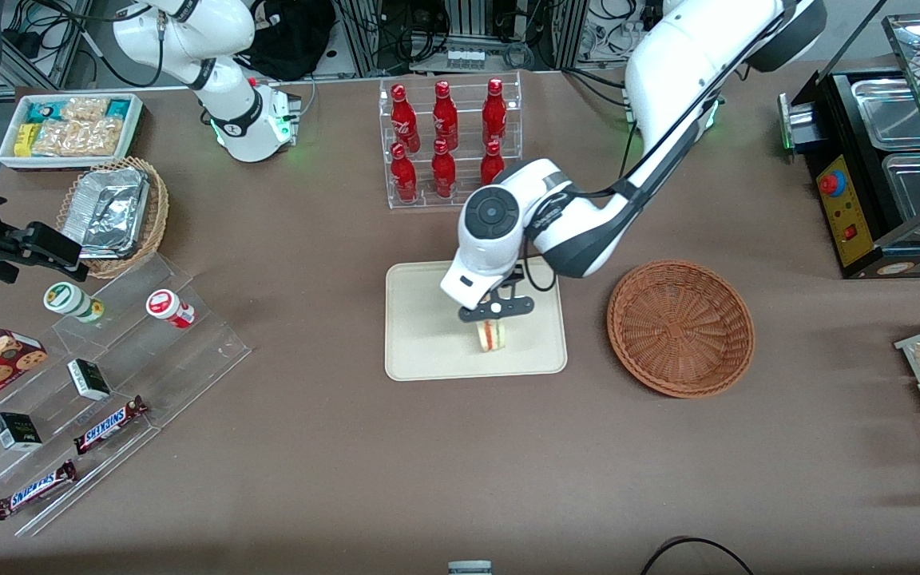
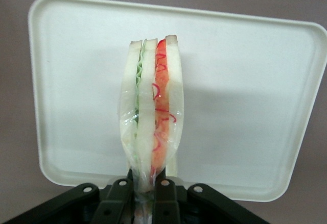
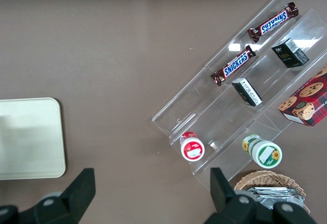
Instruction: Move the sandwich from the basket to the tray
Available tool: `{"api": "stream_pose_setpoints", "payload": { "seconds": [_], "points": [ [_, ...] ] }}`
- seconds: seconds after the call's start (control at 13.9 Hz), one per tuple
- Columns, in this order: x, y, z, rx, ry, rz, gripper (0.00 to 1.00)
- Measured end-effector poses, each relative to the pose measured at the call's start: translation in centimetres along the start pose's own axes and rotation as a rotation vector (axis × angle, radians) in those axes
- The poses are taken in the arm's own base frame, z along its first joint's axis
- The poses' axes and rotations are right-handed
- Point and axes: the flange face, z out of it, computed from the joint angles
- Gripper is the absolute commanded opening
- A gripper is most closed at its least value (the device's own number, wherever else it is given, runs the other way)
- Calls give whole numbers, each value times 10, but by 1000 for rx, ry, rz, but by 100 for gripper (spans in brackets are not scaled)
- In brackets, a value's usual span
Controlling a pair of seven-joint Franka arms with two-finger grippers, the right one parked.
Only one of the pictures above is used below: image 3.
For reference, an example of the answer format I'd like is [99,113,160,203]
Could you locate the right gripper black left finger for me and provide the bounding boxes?
[0,167,97,224]

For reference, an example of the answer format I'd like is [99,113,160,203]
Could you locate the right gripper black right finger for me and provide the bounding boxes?
[204,167,318,224]

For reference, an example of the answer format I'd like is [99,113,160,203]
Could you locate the light wicker basket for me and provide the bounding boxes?
[233,170,312,214]

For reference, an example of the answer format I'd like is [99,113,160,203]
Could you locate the cream plastic tray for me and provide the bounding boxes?
[0,96,67,181]

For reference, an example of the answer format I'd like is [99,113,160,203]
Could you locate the stacked aluminium foil trays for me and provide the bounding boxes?
[242,186,307,211]

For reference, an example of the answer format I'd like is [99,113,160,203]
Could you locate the green capped white jar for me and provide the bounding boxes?
[241,133,283,169]

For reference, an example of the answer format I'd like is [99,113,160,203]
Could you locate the red capped white jar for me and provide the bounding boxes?
[179,131,206,162]

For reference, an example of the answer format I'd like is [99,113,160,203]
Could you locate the clear acrylic stepped shelf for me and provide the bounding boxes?
[151,0,327,192]

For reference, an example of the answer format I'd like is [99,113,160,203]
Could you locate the small black box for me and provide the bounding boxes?
[230,77,264,108]
[270,37,311,69]

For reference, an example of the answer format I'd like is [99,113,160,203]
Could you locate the red plaid cookie box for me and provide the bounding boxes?
[277,65,327,128]

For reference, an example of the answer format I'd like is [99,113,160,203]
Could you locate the Snickers chocolate bar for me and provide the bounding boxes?
[210,44,257,87]
[247,2,300,44]

